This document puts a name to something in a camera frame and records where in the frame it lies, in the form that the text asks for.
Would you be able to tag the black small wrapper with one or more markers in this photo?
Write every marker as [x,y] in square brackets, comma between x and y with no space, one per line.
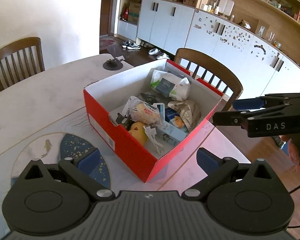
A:
[126,122]

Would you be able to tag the person's right hand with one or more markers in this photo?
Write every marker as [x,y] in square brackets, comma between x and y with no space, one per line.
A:
[293,151]

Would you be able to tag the silver foil bag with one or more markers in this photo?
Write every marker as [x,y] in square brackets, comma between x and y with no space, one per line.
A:
[188,111]

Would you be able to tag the blue fish pattern table mat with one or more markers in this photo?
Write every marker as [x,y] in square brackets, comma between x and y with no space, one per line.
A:
[60,140]

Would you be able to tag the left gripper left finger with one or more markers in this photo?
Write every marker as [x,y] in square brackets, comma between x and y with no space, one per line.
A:
[77,172]

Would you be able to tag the grey white wipes pack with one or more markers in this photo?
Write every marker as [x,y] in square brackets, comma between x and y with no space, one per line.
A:
[170,85]

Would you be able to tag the wooden chair beside box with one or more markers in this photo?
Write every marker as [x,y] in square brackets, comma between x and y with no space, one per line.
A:
[202,67]

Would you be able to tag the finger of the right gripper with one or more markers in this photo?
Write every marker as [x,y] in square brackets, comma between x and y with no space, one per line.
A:
[258,102]
[234,118]

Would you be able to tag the red cardboard shoe box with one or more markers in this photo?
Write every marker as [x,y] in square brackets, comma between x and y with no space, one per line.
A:
[107,97]

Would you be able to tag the white wall cabinet unit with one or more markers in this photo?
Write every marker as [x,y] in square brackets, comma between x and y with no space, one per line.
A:
[261,68]

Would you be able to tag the yellow round toy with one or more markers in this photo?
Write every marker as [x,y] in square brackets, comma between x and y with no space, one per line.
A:
[137,131]

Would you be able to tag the pair of sneakers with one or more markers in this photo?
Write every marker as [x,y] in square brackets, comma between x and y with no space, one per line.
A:
[130,45]

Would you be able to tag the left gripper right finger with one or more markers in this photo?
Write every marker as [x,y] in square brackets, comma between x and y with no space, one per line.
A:
[219,172]

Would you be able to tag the clear bread snack packet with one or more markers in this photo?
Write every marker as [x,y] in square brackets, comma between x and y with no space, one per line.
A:
[143,112]

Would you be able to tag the light blue carton box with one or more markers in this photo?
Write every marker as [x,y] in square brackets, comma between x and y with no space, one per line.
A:
[167,131]

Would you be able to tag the wooden chair behind table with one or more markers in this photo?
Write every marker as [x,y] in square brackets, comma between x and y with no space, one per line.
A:
[19,60]

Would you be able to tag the black round table socket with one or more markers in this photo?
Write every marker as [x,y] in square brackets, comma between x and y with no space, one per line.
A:
[112,65]

